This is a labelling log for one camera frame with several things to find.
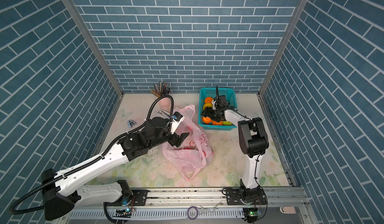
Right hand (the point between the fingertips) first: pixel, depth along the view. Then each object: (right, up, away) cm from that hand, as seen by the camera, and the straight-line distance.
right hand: (205, 113), depth 100 cm
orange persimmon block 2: (+8, -6, -3) cm, 11 cm away
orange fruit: (+3, +10, +11) cm, 15 cm away
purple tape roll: (-7, -46, -29) cm, 55 cm away
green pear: (+14, -6, -3) cm, 16 cm away
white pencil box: (-30, 0, +8) cm, 31 cm away
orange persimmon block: (+1, -4, -4) cm, 6 cm away
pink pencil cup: (-29, +7, +8) cm, 31 cm away
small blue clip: (-51, -7, +2) cm, 52 cm away
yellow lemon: (+2, +6, +6) cm, 9 cm away
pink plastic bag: (-6, -20, -19) cm, 28 cm away
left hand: (-11, -6, -28) cm, 31 cm away
